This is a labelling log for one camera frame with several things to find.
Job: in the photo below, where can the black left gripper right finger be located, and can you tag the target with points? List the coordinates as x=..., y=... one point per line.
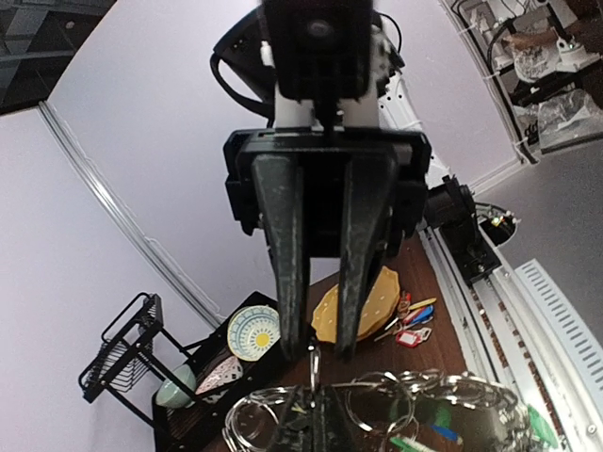
x=330, y=430

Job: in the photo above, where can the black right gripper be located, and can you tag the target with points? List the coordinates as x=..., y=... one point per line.
x=354, y=173

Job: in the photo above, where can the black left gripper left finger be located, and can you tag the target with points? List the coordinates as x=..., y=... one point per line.
x=294, y=431

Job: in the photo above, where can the grey disc keyring organizer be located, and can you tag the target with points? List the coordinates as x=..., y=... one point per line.
x=409, y=411

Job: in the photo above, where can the red key tag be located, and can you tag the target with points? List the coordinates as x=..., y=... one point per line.
x=413, y=338

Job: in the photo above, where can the green key tag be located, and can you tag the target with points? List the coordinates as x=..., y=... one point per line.
x=542, y=431

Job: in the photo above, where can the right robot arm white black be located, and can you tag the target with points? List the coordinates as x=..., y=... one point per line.
x=239, y=49

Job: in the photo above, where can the pink patterned dish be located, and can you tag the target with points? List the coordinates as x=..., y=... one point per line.
x=227, y=371

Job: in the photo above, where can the white blue patterned plate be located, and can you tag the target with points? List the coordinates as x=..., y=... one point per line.
x=252, y=331

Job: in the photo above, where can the teal ceramic bowl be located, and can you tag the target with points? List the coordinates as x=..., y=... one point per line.
x=171, y=396

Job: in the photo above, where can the yellow dotted plate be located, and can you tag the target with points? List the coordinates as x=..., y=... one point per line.
x=380, y=305

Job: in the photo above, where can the blue key tag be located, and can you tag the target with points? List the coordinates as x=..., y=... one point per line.
x=418, y=316

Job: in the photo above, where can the yellow key tag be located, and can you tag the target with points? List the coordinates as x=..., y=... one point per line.
x=422, y=304

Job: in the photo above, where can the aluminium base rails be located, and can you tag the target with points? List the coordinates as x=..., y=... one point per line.
x=518, y=328

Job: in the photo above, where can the black wire dish rack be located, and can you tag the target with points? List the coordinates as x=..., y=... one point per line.
x=127, y=355

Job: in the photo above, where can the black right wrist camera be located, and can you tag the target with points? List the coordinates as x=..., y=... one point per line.
x=320, y=49

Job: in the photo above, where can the right aluminium frame post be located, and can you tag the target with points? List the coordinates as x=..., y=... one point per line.
x=125, y=220

